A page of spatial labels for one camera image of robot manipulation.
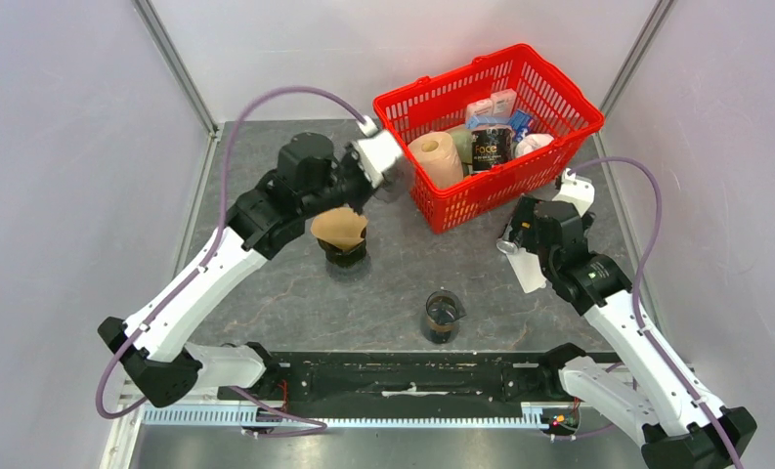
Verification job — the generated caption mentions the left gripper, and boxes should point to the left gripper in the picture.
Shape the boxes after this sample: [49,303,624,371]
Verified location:
[301,141,390,219]

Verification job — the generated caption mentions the white paper sheet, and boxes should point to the white paper sheet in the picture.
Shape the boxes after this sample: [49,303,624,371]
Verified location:
[506,249,547,294]

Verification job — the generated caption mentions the brown paper coffee filter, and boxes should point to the brown paper coffee filter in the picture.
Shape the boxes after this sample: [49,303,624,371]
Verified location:
[311,207,368,251]

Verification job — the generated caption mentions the dark green glass dripper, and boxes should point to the dark green glass dripper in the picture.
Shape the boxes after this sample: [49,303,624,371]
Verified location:
[318,239,366,269]

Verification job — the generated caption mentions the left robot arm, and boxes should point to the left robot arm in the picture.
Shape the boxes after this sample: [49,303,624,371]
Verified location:
[98,131,406,408]

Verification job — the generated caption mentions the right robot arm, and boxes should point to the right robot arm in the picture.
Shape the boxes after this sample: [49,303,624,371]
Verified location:
[503,195,757,468]

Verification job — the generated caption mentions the beige paper towel roll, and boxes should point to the beige paper towel roll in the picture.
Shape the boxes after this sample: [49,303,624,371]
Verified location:
[409,132,464,190]

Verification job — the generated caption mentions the black drink can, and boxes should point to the black drink can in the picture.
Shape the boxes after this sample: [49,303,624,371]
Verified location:
[496,235,520,255]

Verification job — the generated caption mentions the white plastic bag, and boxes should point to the white plastic bag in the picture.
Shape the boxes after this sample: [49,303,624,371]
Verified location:
[514,133,554,158]

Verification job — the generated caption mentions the red plastic basket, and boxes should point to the red plastic basket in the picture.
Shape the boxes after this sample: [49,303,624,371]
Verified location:
[372,44,605,234]

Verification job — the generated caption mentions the black face tissue pack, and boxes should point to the black face tissue pack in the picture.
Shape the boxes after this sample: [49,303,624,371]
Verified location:
[471,125,513,173]

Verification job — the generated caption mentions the white box in basket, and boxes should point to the white box in basket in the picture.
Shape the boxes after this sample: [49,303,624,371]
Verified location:
[465,98,494,128]
[490,88,518,119]

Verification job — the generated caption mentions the blue packet in basket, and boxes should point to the blue packet in basket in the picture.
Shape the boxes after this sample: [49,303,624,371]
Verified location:
[507,109,535,142]

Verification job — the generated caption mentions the glass jar with brown band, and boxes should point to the glass jar with brown band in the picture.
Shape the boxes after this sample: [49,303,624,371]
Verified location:
[419,289,467,345]

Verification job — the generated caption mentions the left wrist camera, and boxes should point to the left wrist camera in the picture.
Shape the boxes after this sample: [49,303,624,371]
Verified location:
[352,115,405,189]

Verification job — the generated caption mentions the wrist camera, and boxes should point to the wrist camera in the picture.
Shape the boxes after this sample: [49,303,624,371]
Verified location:
[352,115,405,189]
[552,168,596,216]

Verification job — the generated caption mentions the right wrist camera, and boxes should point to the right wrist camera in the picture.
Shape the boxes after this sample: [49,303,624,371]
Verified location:
[552,168,596,216]

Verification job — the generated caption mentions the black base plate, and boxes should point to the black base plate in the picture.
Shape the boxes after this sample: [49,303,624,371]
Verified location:
[246,351,573,418]

